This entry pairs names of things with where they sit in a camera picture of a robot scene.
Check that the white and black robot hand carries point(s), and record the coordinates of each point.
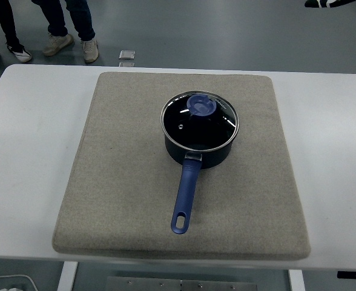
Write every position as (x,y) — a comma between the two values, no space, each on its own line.
(326,3)

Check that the black bar under table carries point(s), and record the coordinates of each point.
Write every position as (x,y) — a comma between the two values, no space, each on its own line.
(355,275)

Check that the white table leg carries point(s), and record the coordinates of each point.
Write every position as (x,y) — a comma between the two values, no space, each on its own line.
(66,277)
(296,282)

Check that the small silver floor plate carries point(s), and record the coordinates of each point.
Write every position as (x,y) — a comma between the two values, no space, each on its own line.
(126,64)
(127,54)

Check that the person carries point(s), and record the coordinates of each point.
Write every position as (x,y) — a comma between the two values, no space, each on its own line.
(7,21)
(57,18)

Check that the white rounded tray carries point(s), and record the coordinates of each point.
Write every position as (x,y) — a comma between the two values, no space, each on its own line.
(29,280)

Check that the glass pot lid blue knob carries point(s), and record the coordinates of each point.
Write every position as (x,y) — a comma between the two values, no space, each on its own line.
(199,105)

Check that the beige fabric mat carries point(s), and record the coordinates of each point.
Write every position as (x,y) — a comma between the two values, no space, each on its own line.
(120,182)

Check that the grey metal plate with screws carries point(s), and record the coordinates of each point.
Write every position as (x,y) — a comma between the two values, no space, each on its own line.
(153,285)

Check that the white crumpled object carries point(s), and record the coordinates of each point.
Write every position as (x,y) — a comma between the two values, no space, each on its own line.
(10,288)

